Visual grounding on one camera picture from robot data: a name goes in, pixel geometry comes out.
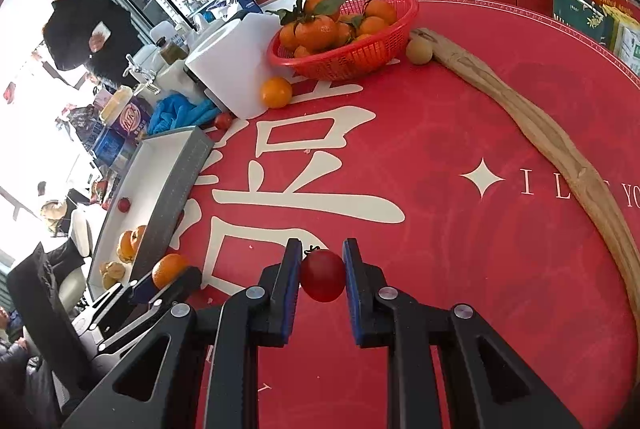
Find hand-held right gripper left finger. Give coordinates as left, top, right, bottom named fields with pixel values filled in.
left=62, top=238, right=304, bottom=429

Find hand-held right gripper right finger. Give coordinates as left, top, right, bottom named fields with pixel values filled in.
left=342, top=238, right=583, bottom=429

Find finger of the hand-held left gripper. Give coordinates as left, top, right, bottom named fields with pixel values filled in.
left=97, top=266, right=202, bottom=355
left=90, top=278, right=161, bottom=325

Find large smooth orange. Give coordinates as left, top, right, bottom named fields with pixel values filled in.
left=151, top=253, right=191, bottom=290

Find large red tomato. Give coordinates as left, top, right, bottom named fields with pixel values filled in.
left=300, top=247, right=347, bottom=303

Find tangerine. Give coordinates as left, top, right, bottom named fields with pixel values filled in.
left=116, top=225, right=149, bottom=265

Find grey tray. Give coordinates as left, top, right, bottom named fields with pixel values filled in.
left=86, top=126, right=216, bottom=305

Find person's left forearm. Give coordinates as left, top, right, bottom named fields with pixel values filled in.
left=0, top=339, right=63, bottom=429

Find blue carton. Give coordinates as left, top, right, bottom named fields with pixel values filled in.
left=90, top=129, right=136, bottom=164

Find blue gloves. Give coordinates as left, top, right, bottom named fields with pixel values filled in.
left=146, top=93, right=221, bottom=136

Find purple carton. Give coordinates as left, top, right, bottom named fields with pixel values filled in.
left=109, top=101, right=153, bottom=140

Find white plastic container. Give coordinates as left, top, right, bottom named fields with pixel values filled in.
left=152, top=59, right=193, bottom=92

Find small smooth orange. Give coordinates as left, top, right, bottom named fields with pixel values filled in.
left=260, top=76, right=294, bottom=110

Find metal tap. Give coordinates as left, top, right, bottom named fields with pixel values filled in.
left=122, top=53, right=161, bottom=96

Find white paper towel roll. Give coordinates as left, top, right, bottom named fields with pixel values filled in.
left=184, top=12, right=281, bottom=120

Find jar with dark contents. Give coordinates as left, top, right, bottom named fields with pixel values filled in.
left=159, top=36, right=190, bottom=66

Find red plastic basket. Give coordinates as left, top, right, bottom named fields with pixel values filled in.
left=266, top=0, right=421, bottom=82

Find wooden back scratcher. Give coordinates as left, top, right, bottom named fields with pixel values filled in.
left=410, top=27, right=640, bottom=390

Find round tan fruit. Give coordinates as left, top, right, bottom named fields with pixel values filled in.
left=405, top=36, right=434, bottom=66

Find pile of leafy tangerines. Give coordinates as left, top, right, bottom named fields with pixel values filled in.
left=265, top=0, right=399, bottom=60

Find green gift bag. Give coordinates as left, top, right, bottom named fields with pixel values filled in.
left=552, top=0, right=616, bottom=52

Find white and green box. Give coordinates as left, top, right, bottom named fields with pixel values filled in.
left=612, top=16, right=640, bottom=74

